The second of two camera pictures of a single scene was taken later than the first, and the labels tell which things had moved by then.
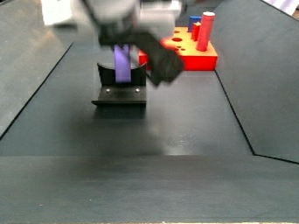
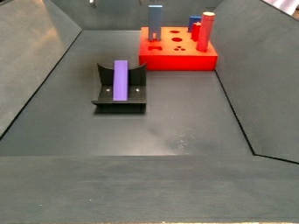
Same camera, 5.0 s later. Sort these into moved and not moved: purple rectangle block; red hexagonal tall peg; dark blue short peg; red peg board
Moved: purple rectangle block
Not moved: dark blue short peg; red peg board; red hexagonal tall peg
